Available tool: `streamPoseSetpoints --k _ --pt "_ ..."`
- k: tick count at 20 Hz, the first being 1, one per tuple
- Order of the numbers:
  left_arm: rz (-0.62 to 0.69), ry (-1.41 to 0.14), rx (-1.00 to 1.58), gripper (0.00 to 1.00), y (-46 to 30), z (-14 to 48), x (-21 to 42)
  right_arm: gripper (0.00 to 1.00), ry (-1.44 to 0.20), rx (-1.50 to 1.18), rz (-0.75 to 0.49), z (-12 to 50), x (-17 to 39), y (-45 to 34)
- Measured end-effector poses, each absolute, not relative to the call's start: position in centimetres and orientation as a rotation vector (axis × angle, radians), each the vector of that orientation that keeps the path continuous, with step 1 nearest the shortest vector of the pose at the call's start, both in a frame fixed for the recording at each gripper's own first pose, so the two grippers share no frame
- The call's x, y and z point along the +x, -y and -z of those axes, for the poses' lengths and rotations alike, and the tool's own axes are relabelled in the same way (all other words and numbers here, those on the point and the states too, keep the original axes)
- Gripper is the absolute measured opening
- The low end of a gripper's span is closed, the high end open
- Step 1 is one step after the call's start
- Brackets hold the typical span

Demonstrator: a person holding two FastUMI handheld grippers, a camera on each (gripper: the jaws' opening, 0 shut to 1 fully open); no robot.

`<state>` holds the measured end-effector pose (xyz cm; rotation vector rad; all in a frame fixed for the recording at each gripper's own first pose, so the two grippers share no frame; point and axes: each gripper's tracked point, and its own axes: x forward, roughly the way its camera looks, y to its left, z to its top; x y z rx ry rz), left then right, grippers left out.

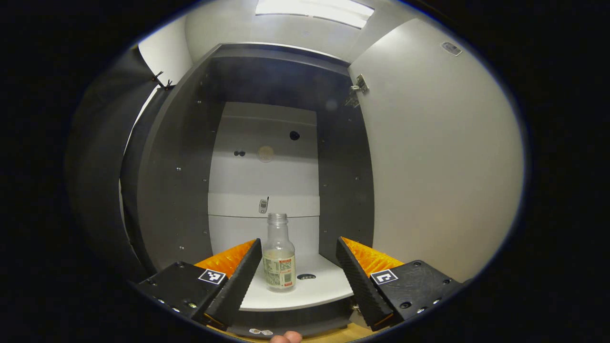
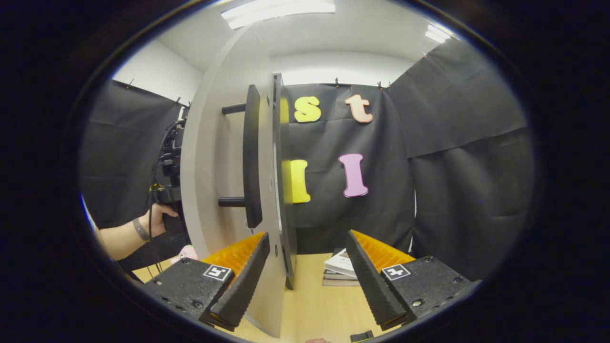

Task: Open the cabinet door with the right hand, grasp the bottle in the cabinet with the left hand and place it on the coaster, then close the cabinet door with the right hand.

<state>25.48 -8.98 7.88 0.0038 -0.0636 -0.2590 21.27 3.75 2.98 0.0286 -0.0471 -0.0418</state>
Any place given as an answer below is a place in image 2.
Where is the grey wristband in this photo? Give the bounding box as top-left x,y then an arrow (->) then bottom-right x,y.
132,218 -> 151,242

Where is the small ceiling light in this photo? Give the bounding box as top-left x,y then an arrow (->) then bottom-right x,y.
425,24 -> 451,44

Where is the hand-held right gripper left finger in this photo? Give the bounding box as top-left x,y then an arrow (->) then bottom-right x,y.
142,232 -> 271,333

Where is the black backdrop cloth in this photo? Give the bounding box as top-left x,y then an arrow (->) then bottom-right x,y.
79,40 -> 534,282

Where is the black cabinet door handle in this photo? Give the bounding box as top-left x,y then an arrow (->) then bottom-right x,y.
218,84 -> 263,229

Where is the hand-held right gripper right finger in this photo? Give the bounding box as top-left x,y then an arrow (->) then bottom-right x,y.
346,230 -> 477,331

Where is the dark grey book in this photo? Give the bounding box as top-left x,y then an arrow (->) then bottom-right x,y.
323,267 -> 361,287

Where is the white cover book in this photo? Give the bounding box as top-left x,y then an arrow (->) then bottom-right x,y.
324,248 -> 358,279

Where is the grey cabinet door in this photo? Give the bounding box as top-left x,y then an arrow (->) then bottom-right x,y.
180,21 -> 298,339

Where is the long ceiling light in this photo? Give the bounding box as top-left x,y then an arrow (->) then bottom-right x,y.
221,0 -> 336,30

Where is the pink coaster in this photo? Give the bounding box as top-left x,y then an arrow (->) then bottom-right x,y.
170,245 -> 198,265

